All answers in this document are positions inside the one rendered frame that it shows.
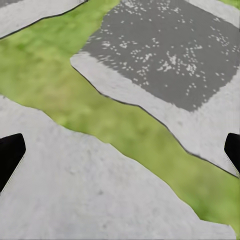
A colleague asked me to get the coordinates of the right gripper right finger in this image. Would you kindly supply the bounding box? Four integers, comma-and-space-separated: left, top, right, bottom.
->
224, 133, 240, 172

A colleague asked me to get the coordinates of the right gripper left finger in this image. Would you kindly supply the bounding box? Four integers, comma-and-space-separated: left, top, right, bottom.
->
0, 133, 26, 193

